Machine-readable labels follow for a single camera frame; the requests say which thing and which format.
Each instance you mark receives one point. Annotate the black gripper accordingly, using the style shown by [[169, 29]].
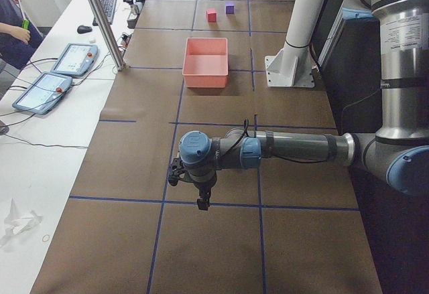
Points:
[[203, 187]]

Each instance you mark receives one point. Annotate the red foam block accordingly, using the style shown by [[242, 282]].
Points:
[[211, 15]]

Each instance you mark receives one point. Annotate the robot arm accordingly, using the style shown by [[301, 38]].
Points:
[[397, 153]]

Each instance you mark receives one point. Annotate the pink plastic bin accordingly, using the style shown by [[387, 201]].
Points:
[[206, 63]]

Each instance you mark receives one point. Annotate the crumpled white paper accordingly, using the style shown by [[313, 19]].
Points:
[[15, 222]]

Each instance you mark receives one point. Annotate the upper teach pendant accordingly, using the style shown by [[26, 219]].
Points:
[[76, 59]]

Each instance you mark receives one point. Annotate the teach pendant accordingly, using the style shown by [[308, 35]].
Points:
[[43, 94], [76, 59]]

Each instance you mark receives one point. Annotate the lower teach pendant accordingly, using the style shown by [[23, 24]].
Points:
[[43, 94]]

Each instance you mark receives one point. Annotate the purple foam block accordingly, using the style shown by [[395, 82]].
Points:
[[229, 8]]

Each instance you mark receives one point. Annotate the power strip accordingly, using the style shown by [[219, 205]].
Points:
[[135, 10]]

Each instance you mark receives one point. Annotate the black computer mouse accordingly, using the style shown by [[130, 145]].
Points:
[[83, 29]]

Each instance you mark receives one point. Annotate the black keyboard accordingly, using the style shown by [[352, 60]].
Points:
[[109, 7]]

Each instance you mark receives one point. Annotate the seated person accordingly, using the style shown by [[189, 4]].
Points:
[[17, 43]]

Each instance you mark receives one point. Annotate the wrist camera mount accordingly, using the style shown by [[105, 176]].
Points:
[[177, 172]]

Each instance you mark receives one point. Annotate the white pedestal column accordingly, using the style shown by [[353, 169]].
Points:
[[292, 65]]

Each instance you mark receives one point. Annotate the aluminium frame post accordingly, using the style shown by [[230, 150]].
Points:
[[107, 34]]

